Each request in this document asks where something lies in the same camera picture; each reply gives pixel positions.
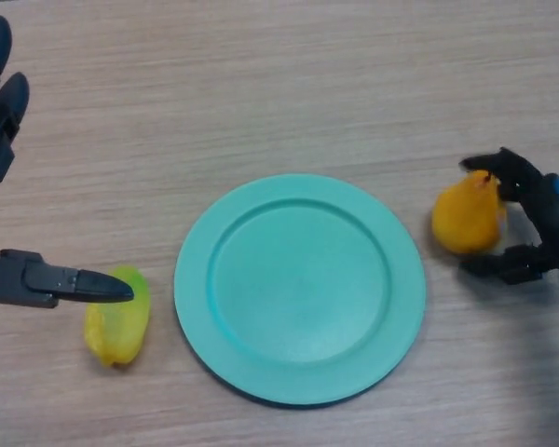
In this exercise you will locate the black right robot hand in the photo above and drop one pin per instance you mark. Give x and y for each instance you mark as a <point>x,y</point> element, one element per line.
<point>552,219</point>

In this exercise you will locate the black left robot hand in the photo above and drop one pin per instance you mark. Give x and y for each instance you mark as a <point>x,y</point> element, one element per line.
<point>14,279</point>

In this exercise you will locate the yellow pear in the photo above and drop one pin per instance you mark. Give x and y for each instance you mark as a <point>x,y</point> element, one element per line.
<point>466,219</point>

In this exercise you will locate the green round plate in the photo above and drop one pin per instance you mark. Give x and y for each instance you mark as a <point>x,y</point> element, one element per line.
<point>300,298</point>

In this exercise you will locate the yellow green starfruit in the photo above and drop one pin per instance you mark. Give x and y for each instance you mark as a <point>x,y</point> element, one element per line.
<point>118,335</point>

